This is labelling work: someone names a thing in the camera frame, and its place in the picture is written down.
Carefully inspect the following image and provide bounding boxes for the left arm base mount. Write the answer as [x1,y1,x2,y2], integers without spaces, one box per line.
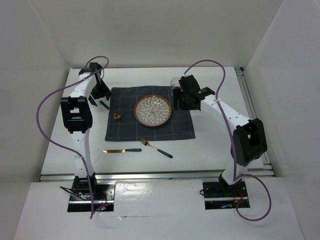
[59,181,116,213]

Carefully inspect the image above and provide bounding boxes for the gold spoon green handle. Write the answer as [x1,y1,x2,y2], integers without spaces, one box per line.
[99,100,122,121]

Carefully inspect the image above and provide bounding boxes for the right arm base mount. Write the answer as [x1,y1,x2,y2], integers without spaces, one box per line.
[199,180,251,210]

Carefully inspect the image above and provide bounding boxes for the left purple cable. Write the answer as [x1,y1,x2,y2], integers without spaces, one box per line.
[36,56,111,220]

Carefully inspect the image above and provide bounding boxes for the floral plate orange rim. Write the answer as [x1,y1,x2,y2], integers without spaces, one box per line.
[133,95,172,127]

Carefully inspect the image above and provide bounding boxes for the clear drinking glass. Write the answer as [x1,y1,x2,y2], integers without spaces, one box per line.
[170,77,181,89]

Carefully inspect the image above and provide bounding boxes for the dark grey checked cloth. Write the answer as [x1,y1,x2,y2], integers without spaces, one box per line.
[105,86,196,142]

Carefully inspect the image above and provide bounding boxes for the gold fork green handle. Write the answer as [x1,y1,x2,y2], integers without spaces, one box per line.
[140,138,173,159]

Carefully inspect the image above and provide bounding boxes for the aluminium right rail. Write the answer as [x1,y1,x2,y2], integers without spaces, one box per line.
[233,67,273,175]

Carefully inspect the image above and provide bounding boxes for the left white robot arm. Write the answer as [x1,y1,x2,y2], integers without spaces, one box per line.
[60,62,111,200]

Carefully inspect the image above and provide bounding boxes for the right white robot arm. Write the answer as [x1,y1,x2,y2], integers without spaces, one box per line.
[170,75,268,196]

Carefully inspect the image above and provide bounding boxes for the aluminium rail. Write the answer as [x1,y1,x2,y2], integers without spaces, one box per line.
[38,168,276,182]
[233,67,273,175]

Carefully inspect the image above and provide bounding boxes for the aluminium front rail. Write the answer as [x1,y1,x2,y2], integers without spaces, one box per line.
[38,168,276,182]

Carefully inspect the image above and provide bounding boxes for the gold knife green handle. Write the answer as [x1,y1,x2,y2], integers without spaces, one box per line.
[103,148,142,154]

